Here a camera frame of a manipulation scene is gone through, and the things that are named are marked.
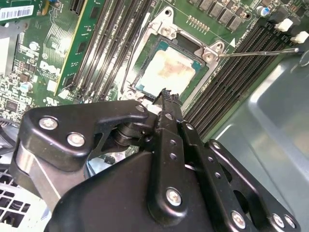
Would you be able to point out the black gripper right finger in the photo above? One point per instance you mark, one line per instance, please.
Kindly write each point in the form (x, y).
(212, 169)

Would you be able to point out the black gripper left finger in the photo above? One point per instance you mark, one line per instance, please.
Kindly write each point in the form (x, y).
(72, 125)

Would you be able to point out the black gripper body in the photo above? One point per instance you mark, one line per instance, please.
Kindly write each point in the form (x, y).
(108, 205)

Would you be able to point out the silver CPU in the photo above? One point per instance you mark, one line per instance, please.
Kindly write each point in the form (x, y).
(169, 67)

